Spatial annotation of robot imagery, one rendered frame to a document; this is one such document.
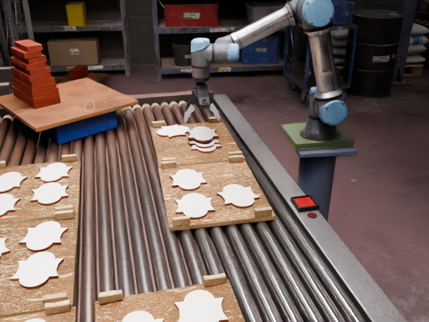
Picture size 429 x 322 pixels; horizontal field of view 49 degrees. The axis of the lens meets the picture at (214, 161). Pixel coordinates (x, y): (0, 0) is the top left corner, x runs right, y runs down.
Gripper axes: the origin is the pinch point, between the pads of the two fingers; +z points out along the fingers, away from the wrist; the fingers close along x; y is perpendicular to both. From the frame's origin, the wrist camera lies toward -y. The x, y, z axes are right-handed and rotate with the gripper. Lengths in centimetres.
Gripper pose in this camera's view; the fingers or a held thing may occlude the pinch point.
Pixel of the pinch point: (202, 123)
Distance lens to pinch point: 200.9
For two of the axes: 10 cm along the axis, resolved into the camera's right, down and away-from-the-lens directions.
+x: -9.9, 0.7, -1.3
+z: 0.0, 8.9, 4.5
